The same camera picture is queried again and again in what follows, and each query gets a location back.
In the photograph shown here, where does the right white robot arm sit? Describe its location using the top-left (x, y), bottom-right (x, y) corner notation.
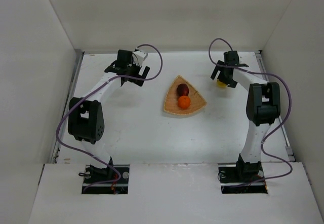
top-left (211, 51), bottom-right (280, 184)

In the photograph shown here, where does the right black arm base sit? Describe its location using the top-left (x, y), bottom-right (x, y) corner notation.
top-left (218, 165), bottom-right (268, 194)

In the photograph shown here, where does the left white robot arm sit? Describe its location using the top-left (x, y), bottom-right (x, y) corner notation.
top-left (68, 48), bottom-right (150, 182)

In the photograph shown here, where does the fake orange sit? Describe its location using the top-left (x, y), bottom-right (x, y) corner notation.
top-left (178, 96), bottom-right (191, 110)

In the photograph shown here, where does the woven triangular fruit bowl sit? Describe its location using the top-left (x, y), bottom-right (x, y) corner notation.
top-left (163, 75), bottom-right (207, 116)

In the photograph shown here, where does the fake red apple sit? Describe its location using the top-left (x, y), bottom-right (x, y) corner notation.
top-left (176, 83), bottom-right (189, 97)

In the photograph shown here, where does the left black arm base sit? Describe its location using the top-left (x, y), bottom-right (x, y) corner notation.
top-left (78, 165), bottom-right (130, 195)

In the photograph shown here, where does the fake yellow lemon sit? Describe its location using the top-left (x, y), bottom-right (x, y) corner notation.
top-left (216, 80), bottom-right (227, 88)

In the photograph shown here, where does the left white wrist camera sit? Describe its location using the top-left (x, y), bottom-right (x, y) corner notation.
top-left (132, 47), bottom-right (148, 67)

